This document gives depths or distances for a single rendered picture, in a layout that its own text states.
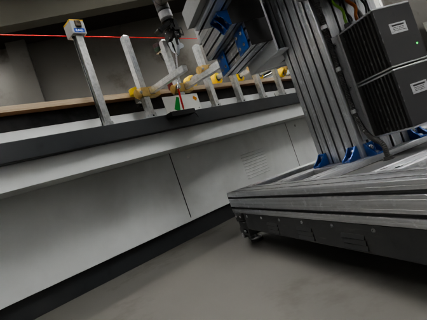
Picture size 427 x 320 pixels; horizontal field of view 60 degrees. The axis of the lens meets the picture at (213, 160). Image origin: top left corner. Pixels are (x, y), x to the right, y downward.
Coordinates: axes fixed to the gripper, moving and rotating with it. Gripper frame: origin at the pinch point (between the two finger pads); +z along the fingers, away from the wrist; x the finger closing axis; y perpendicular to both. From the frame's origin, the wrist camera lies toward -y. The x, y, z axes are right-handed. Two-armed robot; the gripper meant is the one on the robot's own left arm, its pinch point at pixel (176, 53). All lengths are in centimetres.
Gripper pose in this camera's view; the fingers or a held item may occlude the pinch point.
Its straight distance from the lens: 212.5
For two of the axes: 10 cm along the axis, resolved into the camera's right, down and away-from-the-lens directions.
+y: 6.8, -2.5, 6.9
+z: 3.5, 9.4, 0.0
